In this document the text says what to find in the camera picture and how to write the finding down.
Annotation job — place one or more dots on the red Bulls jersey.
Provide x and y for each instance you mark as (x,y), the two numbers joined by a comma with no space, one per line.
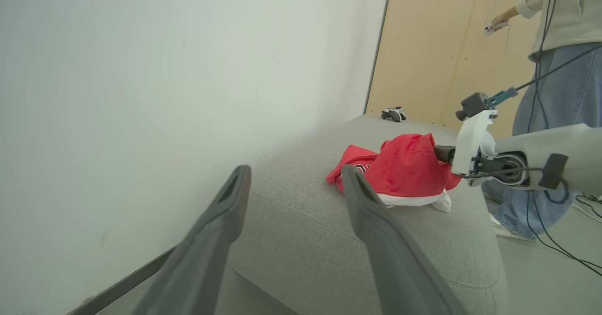
(404,169)

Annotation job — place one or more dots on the grey fabric sofa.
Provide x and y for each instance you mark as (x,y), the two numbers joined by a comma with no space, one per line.
(301,221)

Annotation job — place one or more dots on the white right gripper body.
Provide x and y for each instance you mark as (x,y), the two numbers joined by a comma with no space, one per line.
(470,141)

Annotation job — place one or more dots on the person's bare hand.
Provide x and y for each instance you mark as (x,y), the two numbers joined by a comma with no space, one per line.
(503,18)

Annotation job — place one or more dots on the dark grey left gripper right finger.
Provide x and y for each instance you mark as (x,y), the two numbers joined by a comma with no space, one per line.
(400,268)

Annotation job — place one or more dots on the person in blue jeans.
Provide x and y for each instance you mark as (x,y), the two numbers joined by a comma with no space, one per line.
(564,70)

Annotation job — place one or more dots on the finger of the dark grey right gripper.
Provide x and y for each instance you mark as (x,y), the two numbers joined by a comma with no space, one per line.
(444,155)

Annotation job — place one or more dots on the dark grey wrist camera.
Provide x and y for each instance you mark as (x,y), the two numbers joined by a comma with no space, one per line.
(472,104)

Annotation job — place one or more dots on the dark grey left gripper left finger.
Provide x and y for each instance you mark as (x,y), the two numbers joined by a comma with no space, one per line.
(197,254)

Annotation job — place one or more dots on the light wooden board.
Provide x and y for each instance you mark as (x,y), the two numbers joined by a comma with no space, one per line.
(423,47)

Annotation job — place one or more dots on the white black VR controller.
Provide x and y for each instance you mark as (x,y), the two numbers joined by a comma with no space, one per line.
(394,114)

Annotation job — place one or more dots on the white handheld controller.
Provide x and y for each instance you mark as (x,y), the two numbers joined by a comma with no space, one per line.
(495,27)

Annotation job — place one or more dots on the white sneaker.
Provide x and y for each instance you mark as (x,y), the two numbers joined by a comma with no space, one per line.
(510,230)

